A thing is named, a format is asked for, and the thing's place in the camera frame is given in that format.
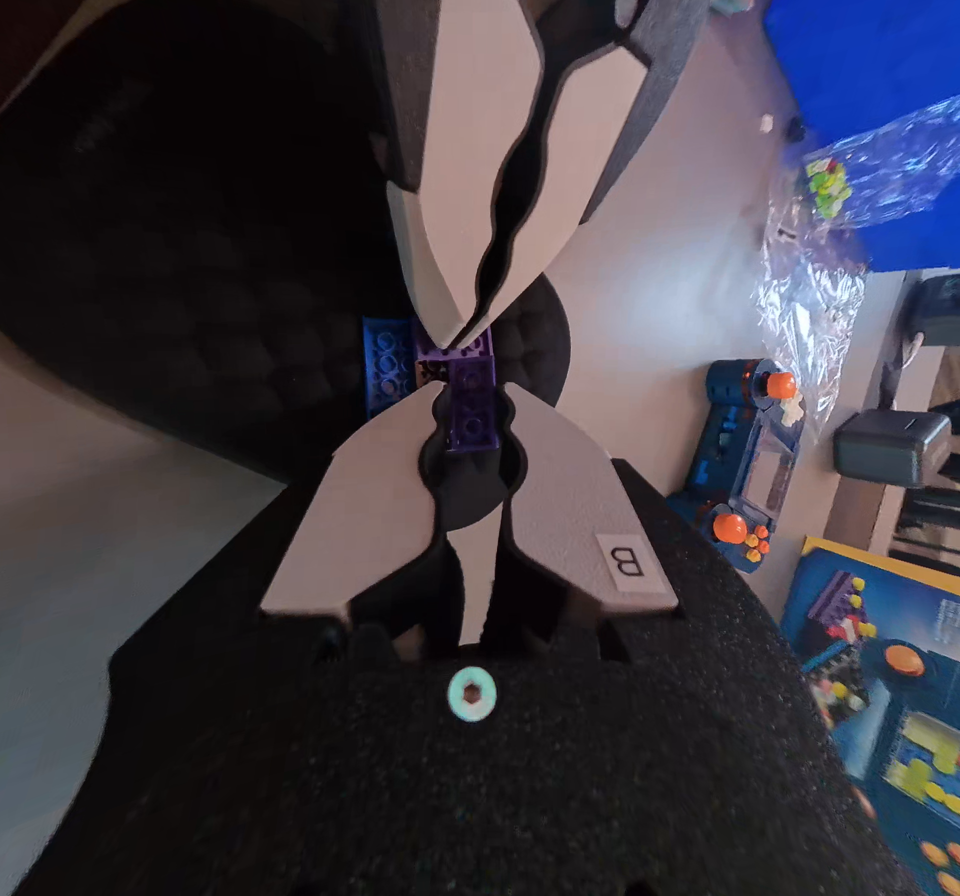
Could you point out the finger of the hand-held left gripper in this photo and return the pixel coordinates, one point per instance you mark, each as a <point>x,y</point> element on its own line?
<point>585,138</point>
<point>472,86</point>

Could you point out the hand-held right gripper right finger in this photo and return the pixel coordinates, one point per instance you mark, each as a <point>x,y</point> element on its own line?
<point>577,506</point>

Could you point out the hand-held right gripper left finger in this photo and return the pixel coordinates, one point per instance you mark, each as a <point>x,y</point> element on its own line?
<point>360,521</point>

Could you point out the blue toy brick plate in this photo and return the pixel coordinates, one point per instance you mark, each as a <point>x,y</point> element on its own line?
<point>386,367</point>

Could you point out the blue brick game controller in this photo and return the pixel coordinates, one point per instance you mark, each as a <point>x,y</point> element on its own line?
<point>735,476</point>

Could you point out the small black brick piece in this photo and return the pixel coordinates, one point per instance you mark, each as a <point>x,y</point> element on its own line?
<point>795,132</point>

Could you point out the green yellow brick pieces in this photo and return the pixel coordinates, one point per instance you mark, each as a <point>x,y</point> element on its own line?
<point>827,187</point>

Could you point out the clear plastic bag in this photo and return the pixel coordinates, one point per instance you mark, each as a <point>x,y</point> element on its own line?
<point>810,288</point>

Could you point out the black cushioned mat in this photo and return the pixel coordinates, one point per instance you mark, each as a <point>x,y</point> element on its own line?
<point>187,236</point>

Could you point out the blue plastic bin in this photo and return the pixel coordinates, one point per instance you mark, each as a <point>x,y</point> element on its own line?
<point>862,48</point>

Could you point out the grey power adapter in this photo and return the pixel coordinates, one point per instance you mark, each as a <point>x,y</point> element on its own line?
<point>885,450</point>

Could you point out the toy set box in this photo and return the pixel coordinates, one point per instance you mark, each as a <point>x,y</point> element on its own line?
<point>862,648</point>

